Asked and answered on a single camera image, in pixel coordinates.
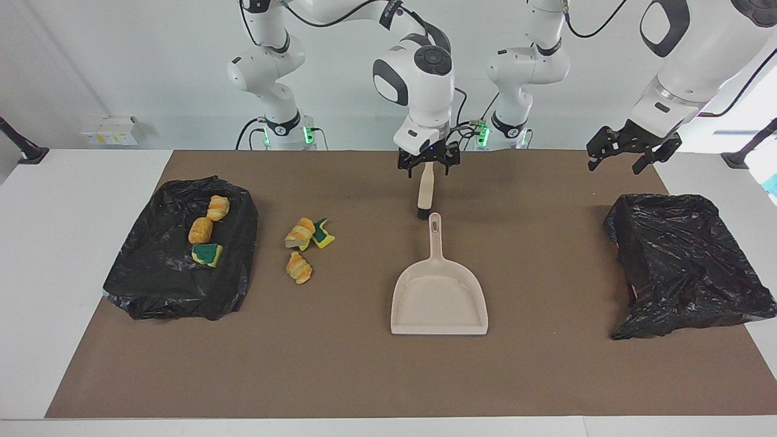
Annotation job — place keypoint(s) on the brown toy bread roll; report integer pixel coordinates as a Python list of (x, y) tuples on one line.
[(201, 230)]

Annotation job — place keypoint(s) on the yellow green sponge piece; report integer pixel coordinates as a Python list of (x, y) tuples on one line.
[(207, 255), (323, 238)]

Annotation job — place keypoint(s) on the brown table mat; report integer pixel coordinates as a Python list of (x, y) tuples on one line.
[(388, 376)]

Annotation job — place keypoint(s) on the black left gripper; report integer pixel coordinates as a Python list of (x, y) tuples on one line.
[(646, 138)]

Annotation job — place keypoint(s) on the black bag lined bin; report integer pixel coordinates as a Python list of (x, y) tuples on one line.
[(170, 291), (680, 267)]

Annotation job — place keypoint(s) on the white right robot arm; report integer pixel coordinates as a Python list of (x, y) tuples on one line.
[(419, 79)]

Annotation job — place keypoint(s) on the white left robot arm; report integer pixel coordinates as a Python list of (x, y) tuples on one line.
[(528, 67)]

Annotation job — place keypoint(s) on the white wall socket box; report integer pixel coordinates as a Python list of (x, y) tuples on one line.
[(112, 130)]

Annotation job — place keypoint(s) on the beige plastic dustpan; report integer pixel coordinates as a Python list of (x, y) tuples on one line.
[(437, 303)]

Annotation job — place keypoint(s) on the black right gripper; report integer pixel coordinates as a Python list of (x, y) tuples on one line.
[(432, 155)]

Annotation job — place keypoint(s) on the teal object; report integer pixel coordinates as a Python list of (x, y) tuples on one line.
[(772, 185)]

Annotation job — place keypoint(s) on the toy croissant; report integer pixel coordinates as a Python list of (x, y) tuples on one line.
[(298, 268), (299, 233), (217, 207)]

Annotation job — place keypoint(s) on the beige hand brush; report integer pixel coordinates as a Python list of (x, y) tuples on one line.
[(426, 188)]

